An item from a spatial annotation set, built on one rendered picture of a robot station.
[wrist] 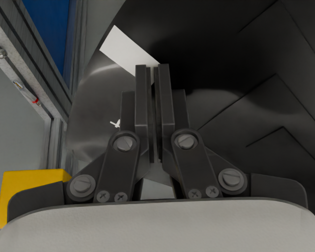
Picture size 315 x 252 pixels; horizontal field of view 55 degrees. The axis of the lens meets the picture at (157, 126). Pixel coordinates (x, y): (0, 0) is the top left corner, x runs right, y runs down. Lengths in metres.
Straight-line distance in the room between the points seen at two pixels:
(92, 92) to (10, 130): 1.00
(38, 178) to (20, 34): 0.22
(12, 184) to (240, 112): 0.45
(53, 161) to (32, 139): 0.53
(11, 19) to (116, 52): 0.32
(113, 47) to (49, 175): 0.39
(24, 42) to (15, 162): 0.68
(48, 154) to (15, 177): 0.10
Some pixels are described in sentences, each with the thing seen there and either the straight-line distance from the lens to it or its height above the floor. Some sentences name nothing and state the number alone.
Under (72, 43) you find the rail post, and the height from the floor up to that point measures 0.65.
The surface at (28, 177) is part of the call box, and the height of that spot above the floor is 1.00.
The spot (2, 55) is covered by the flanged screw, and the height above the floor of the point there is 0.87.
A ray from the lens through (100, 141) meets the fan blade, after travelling 0.21.
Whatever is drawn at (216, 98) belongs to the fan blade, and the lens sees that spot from 0.15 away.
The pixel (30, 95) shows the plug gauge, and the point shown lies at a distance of 0.55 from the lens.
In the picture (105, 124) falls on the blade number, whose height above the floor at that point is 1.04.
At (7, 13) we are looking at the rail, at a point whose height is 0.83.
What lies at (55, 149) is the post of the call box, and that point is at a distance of 0.61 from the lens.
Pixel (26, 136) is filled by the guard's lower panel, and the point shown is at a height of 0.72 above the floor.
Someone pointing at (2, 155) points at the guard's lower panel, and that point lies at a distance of 1.15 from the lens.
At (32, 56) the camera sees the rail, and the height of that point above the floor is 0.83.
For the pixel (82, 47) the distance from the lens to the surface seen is 1.26.
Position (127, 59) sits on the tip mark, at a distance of 0.16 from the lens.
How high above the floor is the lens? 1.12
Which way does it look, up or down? 23 degrees down
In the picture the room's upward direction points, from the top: 177 degrees clockwise
